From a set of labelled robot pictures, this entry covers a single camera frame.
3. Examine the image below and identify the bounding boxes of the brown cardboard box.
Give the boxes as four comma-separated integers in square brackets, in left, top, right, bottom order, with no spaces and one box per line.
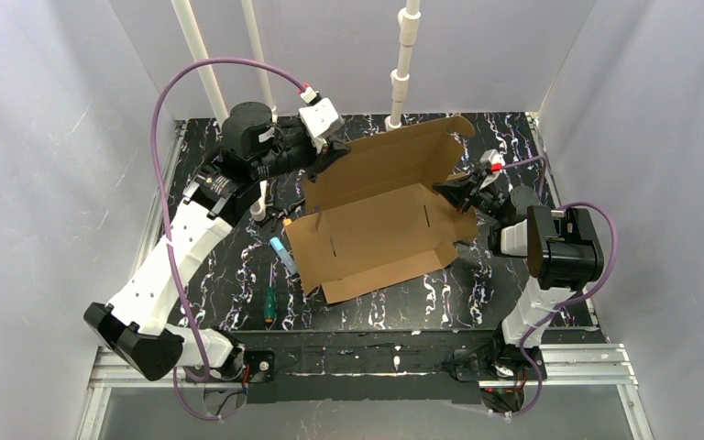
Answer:
[286,115,479,304]

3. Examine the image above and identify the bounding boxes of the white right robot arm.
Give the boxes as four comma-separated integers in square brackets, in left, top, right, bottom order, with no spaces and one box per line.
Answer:
[433,170,605,350]

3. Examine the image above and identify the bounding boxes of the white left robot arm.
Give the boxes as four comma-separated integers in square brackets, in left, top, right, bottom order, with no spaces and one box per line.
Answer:
[83,97,350,381]

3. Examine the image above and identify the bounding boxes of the black grey pliers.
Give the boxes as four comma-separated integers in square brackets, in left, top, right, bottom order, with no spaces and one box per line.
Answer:
[265,199,305,232]

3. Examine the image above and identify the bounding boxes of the light blue marker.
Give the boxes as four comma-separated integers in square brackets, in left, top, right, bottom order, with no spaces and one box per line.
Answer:
[269,236,298,276]

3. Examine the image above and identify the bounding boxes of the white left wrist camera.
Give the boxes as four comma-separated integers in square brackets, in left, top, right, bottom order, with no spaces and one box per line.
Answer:
[298,83,344,154]

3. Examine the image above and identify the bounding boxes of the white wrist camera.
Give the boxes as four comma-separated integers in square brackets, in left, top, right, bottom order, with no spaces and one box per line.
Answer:
[479,148,505,188]
[298,83,344,154]

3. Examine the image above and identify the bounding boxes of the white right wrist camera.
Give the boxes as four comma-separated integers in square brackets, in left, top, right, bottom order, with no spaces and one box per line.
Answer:
[479,148,505,188]

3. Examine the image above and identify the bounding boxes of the green handled screwdriver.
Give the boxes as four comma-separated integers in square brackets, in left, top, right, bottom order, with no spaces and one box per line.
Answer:
[263,287,277,325]

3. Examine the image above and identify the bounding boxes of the white PVC pipe frame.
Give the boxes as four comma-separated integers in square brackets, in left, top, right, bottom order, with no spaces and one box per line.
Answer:
[144,1,439,210]

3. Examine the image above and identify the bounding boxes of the black front mounting rail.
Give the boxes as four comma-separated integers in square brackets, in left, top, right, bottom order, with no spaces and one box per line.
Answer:
[184,327,547,405]

